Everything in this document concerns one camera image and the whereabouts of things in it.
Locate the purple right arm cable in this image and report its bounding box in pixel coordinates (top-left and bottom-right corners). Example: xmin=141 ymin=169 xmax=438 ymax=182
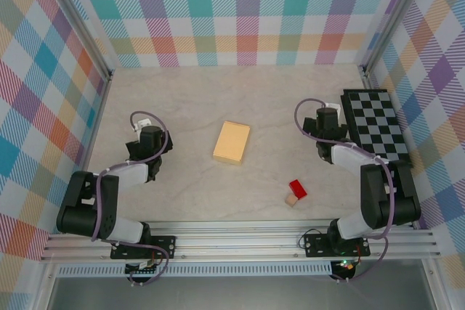
xmin=294 ymin=97 xmax=396 ymax=284

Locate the circuit board with lit LEDs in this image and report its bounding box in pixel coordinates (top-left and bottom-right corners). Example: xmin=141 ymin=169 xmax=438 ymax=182
xmin=332 ymin=258 xmax=359 ymax=274

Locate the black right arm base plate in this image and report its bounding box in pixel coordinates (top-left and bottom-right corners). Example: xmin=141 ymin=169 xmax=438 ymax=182
xmin=303 ymin=232 xmax=371 ymax=258

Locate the circuit board with black connector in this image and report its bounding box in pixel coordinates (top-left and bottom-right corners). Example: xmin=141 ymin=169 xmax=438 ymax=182
xmin=125 ymin=261 xmax=163 ymax=277

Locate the grey metal panel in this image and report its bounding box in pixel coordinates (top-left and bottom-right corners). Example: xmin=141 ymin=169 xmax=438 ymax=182
xmin=46 ymin=275 xmax=437 ymax=310

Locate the aluminium corner post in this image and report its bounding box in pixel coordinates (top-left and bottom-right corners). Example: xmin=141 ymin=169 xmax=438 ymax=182
xmin=36 ymin=0 xmax=113 ymax=81
xmin=359 ymin=0 xmax=435 ymax=75

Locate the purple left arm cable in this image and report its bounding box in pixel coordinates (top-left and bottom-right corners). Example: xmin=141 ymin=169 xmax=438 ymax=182
xmin=90 ymin=110 xmax=171 ymax=286

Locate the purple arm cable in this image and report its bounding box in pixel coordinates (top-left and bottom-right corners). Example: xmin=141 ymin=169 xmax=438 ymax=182
xmin=294 ymin=97 xmax=396 ymax=284
xmin=90 ymin=110 xmax=171 ymax=286

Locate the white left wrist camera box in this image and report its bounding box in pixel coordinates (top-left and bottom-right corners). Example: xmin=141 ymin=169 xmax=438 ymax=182
xmin=131 ymin=117 xmax=153 ymax=133

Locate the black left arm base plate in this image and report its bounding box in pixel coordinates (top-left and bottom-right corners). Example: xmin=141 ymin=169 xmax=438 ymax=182
xmin=110 ymin=235 xmax=177 ymax=260

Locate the red wooden block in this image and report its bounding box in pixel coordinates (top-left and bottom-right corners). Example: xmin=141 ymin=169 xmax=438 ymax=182
xmin=288 ymin=179 xmax=308 ymax=200

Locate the black and grey checkerboard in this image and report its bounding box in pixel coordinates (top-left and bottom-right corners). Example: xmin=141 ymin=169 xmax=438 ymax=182
xmin=340 ymin=88 xmax=415 ymax=171

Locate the grey slotted cable duct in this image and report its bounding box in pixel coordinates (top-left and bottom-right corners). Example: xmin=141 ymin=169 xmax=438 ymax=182
xmin=54 ymin=262 xmax=333 ymax=277

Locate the orange paper box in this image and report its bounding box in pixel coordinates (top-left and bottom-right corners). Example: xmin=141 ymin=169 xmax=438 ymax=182
xmin=212 ymin=120 xmax=252 ymax=166

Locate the aluminium rail frame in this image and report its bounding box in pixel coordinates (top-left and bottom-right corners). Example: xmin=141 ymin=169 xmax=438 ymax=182
xmin=39 ymin=221 xmax=440 ymax=262

